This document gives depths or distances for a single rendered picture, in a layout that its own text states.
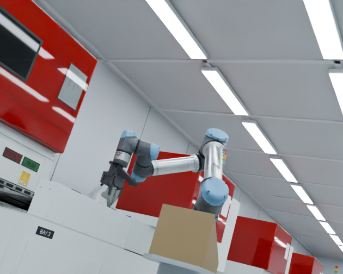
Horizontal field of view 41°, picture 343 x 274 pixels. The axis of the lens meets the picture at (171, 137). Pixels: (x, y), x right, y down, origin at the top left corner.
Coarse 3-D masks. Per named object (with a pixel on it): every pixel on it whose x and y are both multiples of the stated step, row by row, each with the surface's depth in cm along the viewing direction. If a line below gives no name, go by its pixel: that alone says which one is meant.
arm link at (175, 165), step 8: (160, 160) 228; (168, 160) 230; (176, 160) 232; (184, 160) 234; (192, 160) 236; (200, 160) 237; (136, 168) 220; (144, 168) 219; (152, 168) 223; (160, 168) 225; (168, 168) 228; (176, 168) 230; (184, 168) 233; (192, 168) 236; (200, 168) 237; (136, 176) 222; (144, 176) 222
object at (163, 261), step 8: (144, 256) 193; (152, 256) 182; (160, 256) 181; (160, 264) 191; (168, 264) 187; (176, 264) 177; (184, 264) 176; (160, 272) 188; (168, 272) 186; (176, 272) 185; (184, 272) 186; (192, 272) 188; (200, 272) 175; (208, 272) 181
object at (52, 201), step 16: (48, 192) 172; (64, 192) 175; (32, 208) 172; (48, 208) 169; (64, 208) 176; (80, 208) 184; (96, 208) 192; (64, 224) 177; (80, 224) 184; (96, 224) 193; (112, 224) 202; (128, 224) 213; (112, 240) 203
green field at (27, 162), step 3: (24, 159) 237; (27, 159) 238; (24, 162) 237; (27, 162) 238; (30, 162) 240; (33, 162) 242; (24, 165) 237; (27, 165) 239; (30, 165) 240; (33, 165) 242; (36, 165) 244; (30, 168) 241; (33, 168) 242; (36, 168) 244
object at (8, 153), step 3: (6, 150) 226; (9, 150) 228; (6, 153) 226; (9, 153) 228; (12, 153) 230; (15, 153) 231; (6, 156) 227; (9, 156) 228; (12, 156) 230; (15, 156) 231; (18, 156) 233; (21, 156) 235; (12, 159) 230; (15, 159) 232; (18, 159) 233; (18, 162) 233
